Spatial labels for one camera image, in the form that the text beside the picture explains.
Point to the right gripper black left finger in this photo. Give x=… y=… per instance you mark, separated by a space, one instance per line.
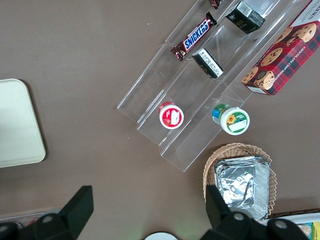
x=65 y=220

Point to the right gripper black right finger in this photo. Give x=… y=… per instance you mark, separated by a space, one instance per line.
x=225 y=225

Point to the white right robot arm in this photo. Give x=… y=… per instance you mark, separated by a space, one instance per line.
x=161 y=237

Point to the silver foil tray stack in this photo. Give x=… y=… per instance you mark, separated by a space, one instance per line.
x=240 y=185

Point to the light wicker basket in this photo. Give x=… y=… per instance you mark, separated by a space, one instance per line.
x=237 y=150

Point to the cream plastic tray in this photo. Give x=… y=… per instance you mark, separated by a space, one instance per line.
x=17 y=125

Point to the white plastic snack bin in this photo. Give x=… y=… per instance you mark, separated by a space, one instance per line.
x=300 y=218

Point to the large clear cracker bag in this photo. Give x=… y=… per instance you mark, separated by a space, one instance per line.
x=305 y=228

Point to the clear acrylic stepped shelf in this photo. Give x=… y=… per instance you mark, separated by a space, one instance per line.
x=175 y=150

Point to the yellow snack packet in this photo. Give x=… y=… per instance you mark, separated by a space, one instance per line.
x=316 y=232

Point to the green lid yogurt cup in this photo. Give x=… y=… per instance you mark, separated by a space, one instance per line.
x=235 y=121

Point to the red lid yogurt cup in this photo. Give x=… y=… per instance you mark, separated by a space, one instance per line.
x=171 y=117

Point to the small black box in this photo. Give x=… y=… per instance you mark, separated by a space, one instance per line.
x=245 y=17
x=207 y=63

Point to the red tartan cookie box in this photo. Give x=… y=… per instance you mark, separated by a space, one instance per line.
x=282 y=57

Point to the Snickers bar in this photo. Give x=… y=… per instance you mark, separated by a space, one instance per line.
x=215 y=3
x=196 y=37

